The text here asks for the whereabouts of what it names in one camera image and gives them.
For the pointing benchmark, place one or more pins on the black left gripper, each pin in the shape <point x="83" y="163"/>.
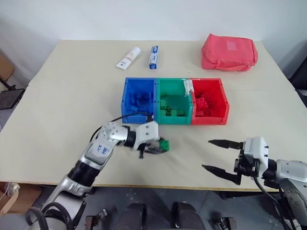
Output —
<point x="144" y="149"/>

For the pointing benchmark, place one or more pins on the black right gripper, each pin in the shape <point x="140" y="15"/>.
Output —
<point x="244" y="166"/>

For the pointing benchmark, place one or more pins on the green toy brick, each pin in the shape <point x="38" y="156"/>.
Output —
<point x="164" y="104"/>
<point x="165" y="145"/>
<point x="177" y="113"/>

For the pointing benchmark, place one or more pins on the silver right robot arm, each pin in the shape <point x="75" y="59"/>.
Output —
<point x="290" y="175"/>

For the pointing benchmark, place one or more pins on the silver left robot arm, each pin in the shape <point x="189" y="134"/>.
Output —
<point x="96" y="153"/>

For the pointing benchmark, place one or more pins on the blue toy brick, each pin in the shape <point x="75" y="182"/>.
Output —
<point x="134" y="109"/>
<point x="139" y="98"/>

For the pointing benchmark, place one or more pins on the large red toy brick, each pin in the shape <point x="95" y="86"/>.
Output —
<point x="208" y="99"/>

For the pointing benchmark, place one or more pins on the green plastic bin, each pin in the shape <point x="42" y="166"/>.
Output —
<point x="177" y="86"/>

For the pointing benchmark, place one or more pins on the red plastic bin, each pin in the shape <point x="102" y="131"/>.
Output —
<point x="221" y="95"/>

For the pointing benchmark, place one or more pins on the blue plastic bin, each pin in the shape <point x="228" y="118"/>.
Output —
<point x="128" y="91"/>

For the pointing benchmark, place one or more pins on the white paper label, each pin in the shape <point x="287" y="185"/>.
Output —
<point x="187" y="87"/>

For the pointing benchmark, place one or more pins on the dark rounded shape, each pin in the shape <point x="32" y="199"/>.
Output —
<point x="187" y="215"/>

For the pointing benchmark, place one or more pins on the blue white toothpaste box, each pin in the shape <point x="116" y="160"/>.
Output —
<point x="154" y="57"/>

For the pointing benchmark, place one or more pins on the white toothpaste tube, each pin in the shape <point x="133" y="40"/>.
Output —
<point x="128" y="58"/>

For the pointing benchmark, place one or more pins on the red fabric pouch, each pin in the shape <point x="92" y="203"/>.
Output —
<point x="227" y="52"/>

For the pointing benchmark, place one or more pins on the dark chair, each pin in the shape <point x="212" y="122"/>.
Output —
<point x="299" y="81"/>

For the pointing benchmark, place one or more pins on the black metal stand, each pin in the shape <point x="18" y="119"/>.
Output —
<point x="9" y="97"/>

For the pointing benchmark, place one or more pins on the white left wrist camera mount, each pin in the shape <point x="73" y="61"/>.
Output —
<point x="147" y="131"/>

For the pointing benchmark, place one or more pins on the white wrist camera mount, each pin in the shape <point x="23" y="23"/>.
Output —
<point x="257" y="148"/>
<point x="147" y="131"/>

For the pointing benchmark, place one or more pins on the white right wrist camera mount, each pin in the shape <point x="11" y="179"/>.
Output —
<point x="257" y="148"/>

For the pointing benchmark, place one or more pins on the small dark metal bracket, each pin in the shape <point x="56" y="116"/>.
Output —
<point x="224" y="222"/>
<point x="96" y="219"/>

